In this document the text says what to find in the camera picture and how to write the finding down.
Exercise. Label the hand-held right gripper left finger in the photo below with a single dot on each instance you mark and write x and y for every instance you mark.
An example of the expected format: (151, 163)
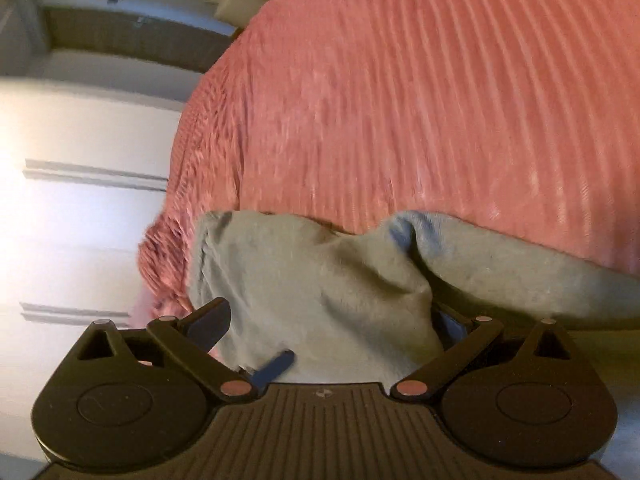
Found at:
(209, 321)

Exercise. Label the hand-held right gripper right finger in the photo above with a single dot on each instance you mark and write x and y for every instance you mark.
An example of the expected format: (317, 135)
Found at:
(449, 329)

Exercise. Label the grey pants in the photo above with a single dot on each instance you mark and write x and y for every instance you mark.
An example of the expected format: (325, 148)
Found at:
(325, 285)

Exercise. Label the pink ribbed blanket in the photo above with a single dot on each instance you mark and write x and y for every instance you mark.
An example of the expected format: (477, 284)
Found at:
(400, 100)

